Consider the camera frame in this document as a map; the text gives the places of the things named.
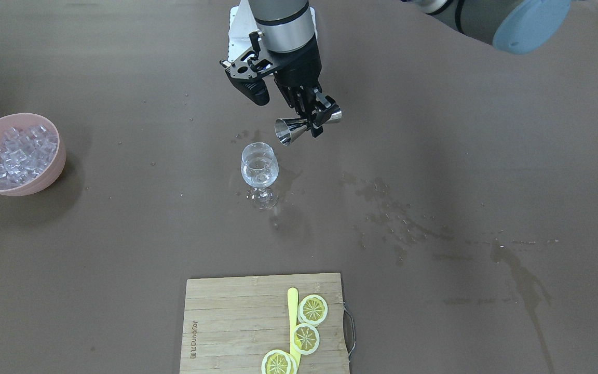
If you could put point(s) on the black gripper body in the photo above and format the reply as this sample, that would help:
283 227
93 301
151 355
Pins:
301 70

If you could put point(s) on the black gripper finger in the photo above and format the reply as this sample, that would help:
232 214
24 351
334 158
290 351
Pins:
315 119
331 107

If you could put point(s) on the steel double jigger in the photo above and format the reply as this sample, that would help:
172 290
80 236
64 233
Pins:
288 130

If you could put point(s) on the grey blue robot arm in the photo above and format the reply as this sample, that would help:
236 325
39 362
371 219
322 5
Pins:
515 27

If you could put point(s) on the clear wine glass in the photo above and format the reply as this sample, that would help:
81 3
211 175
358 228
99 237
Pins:
259 169

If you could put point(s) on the clear ice cubes pile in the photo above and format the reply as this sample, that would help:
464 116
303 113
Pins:
25 154

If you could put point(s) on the yellow plastic knife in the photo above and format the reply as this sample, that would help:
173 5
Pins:
292 303

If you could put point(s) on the lemon slice far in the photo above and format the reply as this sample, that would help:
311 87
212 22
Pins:
312 309

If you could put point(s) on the lemon slice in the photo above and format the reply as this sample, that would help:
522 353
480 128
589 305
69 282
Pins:
312 309
278 361
304 339

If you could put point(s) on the bamboo cutting board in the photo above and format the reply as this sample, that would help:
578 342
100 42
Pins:
230 323

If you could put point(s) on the lemon slice middle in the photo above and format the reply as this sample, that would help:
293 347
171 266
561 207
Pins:
304 339

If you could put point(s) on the lemon slice near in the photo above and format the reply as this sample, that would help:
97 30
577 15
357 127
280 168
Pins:
278 361

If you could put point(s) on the pink bowl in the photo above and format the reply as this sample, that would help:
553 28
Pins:
55 165

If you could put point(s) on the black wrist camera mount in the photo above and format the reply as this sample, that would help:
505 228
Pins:
247 72

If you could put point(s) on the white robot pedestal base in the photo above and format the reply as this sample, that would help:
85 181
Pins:
234 47

